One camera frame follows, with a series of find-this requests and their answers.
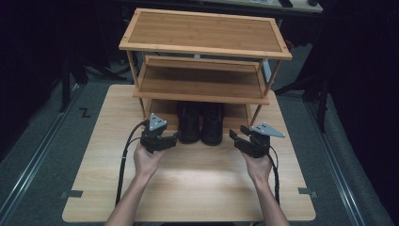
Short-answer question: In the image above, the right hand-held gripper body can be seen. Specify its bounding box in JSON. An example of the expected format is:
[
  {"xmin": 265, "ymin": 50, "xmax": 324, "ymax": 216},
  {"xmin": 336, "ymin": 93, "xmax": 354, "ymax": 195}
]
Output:
[{"xmin": 241, "ymin": 121, "xmax": 287, "ymax": 159}]

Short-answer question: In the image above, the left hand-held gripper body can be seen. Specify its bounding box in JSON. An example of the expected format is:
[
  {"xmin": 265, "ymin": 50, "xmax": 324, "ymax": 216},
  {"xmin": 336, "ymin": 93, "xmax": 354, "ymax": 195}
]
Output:
[{"xmin": 139, "ymin": 112, "xmax": 173, "ymax": 154}]

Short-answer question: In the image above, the black leather shoe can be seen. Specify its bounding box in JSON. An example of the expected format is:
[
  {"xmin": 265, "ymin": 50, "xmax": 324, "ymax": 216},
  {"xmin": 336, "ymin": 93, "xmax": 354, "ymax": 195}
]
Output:
[
  {"xmin": 176, "ymin": 101, "xmax": 202, "ymax": 145},
  {"xmin": 200, "ymin": 102, "xmax": 226, "ymax": 147}
]

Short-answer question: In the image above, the wooden shoe rack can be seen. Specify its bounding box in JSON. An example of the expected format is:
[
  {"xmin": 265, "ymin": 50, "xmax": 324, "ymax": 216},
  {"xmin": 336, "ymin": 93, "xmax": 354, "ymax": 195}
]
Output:
[{"xmin": 118, "ymin": 8, "xmax": 294, "ymax": 134}]

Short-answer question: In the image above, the person's left hand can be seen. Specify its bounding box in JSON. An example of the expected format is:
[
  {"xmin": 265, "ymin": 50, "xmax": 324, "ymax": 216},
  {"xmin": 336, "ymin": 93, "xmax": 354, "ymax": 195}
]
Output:
[{"xmin": 133, "ymin": 143, "xmax": 168, "ymax": 181}]

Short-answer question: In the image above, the person's right hand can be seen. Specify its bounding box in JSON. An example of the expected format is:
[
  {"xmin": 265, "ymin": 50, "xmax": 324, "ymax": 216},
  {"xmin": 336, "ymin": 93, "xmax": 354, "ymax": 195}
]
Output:
[{"xmin": 241, "ymin": 152, "xmax": 273, "ymax": 186}]

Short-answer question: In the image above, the black metal stand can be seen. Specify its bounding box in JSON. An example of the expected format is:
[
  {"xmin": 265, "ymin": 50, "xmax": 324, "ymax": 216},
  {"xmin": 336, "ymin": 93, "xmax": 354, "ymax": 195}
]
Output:
[
  {"xmin": 58, "ymin": 55, "xmax": 90, "ymax": 113},
  {"xmin": 275, "ymin": 70, "xmax": 331, "ymax": 134}
]

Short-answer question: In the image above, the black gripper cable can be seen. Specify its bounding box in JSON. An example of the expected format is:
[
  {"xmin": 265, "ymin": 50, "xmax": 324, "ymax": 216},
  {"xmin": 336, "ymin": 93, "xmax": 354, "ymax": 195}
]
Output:
[
  {"xmin": 115, "ymin": 120, "xmax": 149, "ymax": 207},
  {"xmin": 267, "ymin": 145, "xmax": 281, "ymax": 205}
]

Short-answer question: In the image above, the grey table bracket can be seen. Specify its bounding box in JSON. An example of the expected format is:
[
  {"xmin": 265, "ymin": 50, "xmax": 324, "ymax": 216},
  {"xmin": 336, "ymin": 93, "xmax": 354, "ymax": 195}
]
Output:
[
  {"xmin": 60, "ymin": 189, "xmax": 85, "ymax": 200},
  {"xmin": 296, "ymin": 186, "xmax": 318, "ymax": 199}
]

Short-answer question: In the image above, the metal floor rail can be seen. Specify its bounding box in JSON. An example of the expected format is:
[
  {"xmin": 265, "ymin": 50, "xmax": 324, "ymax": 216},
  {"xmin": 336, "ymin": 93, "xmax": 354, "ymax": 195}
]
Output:
[
  {"xmin": 0, "ymin": 84, "xmax": 81, "ymax": 220},
  {"xmin": 304, "ymin": 102, "xmax": 368, "ymax": 226}
]

